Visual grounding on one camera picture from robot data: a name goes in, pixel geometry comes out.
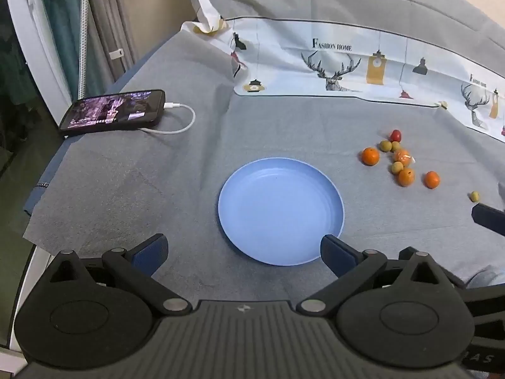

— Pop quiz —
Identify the teal curtain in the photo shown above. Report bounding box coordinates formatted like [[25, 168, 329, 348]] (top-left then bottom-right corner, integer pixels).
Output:
[[37, 0, 91, 99]]

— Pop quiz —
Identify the blue plate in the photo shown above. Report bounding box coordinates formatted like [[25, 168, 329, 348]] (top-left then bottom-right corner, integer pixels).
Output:
[[218, 158, 345, 266]]

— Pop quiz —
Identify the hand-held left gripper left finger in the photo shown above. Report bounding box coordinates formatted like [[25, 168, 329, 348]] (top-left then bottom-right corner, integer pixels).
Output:
[[37, 234, 194, 317]]

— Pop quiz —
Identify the white door frame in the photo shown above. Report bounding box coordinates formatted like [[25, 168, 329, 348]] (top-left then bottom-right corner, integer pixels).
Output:
[[2, 0, 74, 107]]

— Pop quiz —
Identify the dotted white pole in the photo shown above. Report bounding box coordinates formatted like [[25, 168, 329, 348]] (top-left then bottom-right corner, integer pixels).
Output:
[[77, 0, 91, 101]]

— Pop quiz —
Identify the grey curtain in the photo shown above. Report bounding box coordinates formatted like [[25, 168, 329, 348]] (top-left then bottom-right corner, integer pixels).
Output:
[[87, 0, 137, 83]]

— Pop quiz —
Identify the white charging cable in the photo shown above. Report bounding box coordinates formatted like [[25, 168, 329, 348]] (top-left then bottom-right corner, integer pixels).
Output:
[[142, 103, 197, 135]]

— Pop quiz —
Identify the plastic-wrapped orange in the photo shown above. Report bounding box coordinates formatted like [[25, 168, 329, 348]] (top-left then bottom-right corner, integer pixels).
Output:
[[393, 148, 417, 164]]

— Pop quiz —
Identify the white deer-print cloth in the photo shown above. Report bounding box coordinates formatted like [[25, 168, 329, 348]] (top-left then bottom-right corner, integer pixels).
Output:
[[181, 0, 505, 143]]

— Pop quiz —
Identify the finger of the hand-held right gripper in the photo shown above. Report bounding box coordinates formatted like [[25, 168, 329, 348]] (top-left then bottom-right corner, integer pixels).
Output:
[[472, 202, 505, 238]]

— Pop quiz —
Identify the black smartphone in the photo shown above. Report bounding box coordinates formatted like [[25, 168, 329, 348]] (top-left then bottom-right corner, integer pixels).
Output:
[[59, 89, 166, 138]]

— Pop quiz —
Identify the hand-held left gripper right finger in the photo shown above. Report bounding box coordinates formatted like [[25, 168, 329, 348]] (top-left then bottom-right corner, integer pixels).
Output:
[[296, 235, 467, 316]]

